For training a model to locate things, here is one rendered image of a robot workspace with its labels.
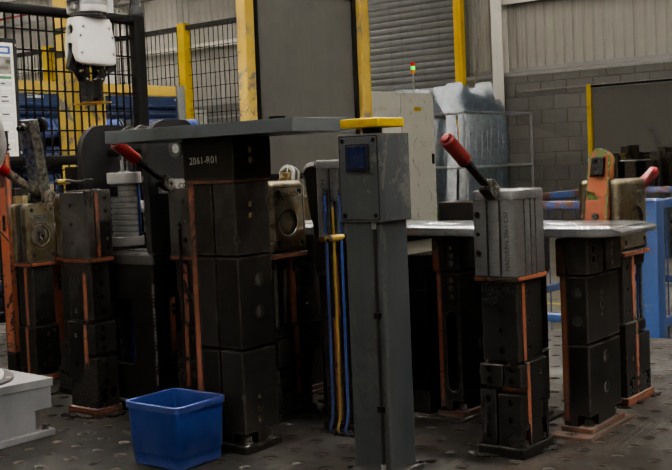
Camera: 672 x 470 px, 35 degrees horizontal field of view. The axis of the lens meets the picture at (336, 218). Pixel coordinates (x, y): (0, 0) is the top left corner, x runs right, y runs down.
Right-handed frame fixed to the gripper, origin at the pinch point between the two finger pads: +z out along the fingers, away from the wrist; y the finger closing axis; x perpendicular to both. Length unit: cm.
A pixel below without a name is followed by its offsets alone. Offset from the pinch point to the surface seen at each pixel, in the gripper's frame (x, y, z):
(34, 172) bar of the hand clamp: -0.5, -15.8, 16.4
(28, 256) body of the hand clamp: -2.4, -19.7, 32.6
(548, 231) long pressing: -108, -9, 28
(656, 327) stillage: -50, 179, 73
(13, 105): 54, 19, -1
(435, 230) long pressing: -89, -9, 28
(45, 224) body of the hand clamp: -2.7, -15.5, 26.7
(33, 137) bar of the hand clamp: -1.8, -16.5, 9.6
